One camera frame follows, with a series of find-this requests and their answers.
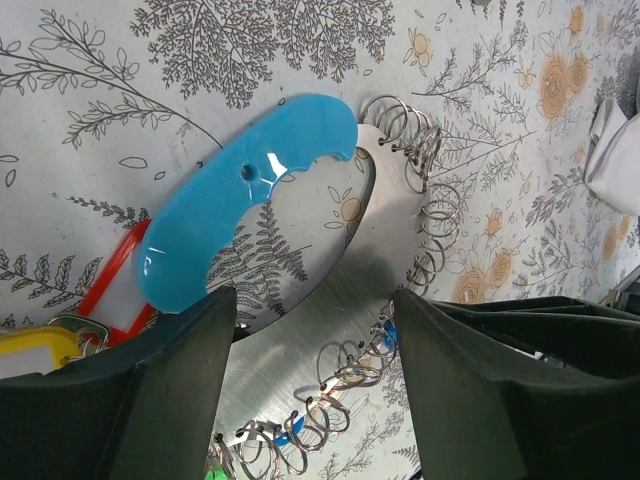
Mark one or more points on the red key tag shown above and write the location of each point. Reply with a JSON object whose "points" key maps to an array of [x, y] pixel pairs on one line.
{"points": [[115, 300]]}

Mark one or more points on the green key tag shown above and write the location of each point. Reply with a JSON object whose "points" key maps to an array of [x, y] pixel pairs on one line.
{"points": [[215, 472]]}

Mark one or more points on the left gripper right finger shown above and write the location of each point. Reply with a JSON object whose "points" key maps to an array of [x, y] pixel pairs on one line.
{"points": [[544, 388]]}

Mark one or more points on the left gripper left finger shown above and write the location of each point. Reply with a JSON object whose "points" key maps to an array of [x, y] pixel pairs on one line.
{"points": [[144, 409]]}

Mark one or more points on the yellow tagged key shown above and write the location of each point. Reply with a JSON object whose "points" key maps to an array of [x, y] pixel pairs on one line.
{"points": [[64, 339]]}

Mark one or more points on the white cloth cover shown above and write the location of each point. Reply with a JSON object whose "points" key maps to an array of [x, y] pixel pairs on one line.
{"points": [[612, 169]]}

